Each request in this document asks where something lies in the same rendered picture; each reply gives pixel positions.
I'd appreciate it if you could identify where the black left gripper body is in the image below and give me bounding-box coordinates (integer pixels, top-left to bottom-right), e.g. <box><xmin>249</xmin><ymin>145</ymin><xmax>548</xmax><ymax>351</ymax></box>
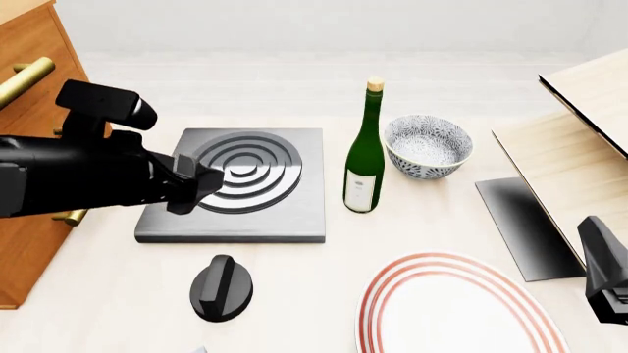
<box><xmin>139</xmin><ymin>145</ymin><xmax>198</xmax><ymax>207</ymax></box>

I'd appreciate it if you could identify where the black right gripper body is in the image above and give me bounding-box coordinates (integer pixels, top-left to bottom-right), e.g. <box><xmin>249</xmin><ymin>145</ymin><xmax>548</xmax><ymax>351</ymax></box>
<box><xmin>585</xmin><ymin>280</ymin><xmax>628</xmax><ymax>326</ymax></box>

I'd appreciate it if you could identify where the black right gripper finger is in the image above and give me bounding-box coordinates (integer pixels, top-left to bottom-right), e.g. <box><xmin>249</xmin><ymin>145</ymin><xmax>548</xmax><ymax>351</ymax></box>
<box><xmin>576</xmin><ymin>215</ymin><xmax>628</xmax><ymax>295</ymax></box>

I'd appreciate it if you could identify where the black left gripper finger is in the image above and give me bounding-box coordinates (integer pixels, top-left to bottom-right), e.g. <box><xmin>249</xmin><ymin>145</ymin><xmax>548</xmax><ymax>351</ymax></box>
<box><xmin>172</xmin><ymin>153</ymin><xmax>225</xmax><ymax>196</ymax></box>
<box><xmin>165</xmin><ymin>182</ymin><xmax>207</xmax><ymax>215</ymax></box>

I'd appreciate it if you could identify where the flat black stove plate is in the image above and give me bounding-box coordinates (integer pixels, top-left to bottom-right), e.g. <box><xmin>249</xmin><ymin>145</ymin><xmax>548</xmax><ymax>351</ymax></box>
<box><xmin>133</xmin><ymin>126</ymin><xmax>328</xmax><ymax>245</ymax></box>

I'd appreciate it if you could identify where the round black stove knob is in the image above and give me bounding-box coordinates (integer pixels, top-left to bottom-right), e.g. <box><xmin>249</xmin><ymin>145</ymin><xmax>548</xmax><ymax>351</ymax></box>
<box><xmin>188</xmin><ymin>253</ymin><xmax>255</xmax><ymax>324</ymax></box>

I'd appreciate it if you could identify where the pale wood black-lined shelf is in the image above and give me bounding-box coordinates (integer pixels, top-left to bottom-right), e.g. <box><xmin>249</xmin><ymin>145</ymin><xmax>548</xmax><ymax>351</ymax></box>
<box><xmin>474</xmin><ymin>47</ymin><xmax>628</xmax><ymax>284</ymax></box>

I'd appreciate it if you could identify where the wooden drawer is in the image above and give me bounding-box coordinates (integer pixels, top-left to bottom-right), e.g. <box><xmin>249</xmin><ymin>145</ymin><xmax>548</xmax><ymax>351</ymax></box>
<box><xmin>0</xmin><ymin>22</ymin><xmax>90</xmax><ymax>139</ymax></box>
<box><xmin>0</xmin><ymin>121</ymin><xmax>113</xmax><ymax>300</ymax></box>

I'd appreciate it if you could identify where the wooden cabinet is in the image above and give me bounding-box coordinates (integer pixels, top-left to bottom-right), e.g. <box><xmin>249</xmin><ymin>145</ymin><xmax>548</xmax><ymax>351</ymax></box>
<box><xmin>0</xmin><ymin>0</ymin><xmax>115</xmax><ymax>311</ymax></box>

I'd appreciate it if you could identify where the green wine bottle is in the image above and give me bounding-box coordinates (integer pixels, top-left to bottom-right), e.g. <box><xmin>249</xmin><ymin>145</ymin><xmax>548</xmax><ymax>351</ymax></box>
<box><xmin>342</xmin><ymin>76</ymin><xmax>387</xmax><ymax>215</ymax></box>

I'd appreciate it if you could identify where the white plate with red rings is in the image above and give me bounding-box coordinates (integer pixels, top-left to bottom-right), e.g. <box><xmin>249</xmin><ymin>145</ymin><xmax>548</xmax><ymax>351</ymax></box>
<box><xmin>354</xmin><ymin>251</ymin><xmax>573</xmax><ymax>353</ymax></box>

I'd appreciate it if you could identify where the blue patterned white bowl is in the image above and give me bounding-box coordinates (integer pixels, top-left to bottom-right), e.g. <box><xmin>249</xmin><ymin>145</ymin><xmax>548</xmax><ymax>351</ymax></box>
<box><xmin>383</xmin><ymin>114</ymin><xmax>475</xmax><ymax>182</ymax></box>

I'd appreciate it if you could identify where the brass drawer handle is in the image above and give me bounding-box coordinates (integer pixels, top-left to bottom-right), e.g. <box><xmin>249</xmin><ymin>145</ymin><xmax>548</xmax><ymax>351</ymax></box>
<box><xmin>50</xmin><ymin>126</ymin><xmax>90</xmax><ymax>227</ymax></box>
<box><xmin>0</xmin><ymin>56</ymin><xmax>57</xmax><ymax>111</ymax></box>

